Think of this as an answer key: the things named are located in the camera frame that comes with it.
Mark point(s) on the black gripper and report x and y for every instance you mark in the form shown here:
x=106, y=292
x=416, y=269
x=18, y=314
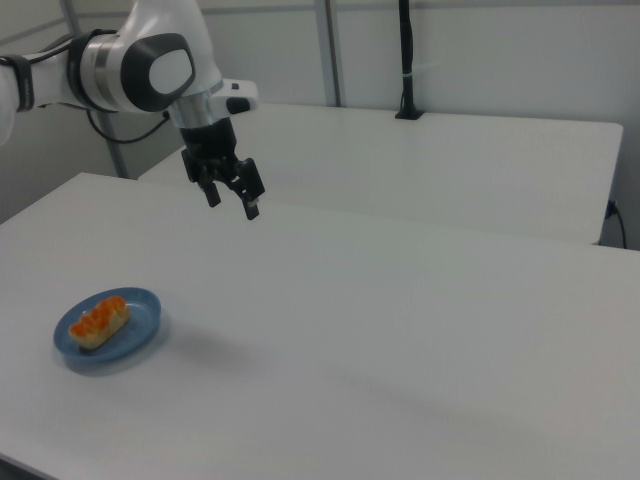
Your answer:
x=210, y=150

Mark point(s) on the bread roll with orange topping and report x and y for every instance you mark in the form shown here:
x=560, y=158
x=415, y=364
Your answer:
x=99, y=322

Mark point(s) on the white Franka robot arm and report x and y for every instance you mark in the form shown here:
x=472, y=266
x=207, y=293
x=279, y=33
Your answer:
x=165, y=70

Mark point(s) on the blue plastic plate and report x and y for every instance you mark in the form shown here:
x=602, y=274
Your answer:
x=135, y=327

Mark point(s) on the black camera stand pole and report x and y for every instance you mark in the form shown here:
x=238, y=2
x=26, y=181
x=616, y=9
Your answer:
x=408, y=55

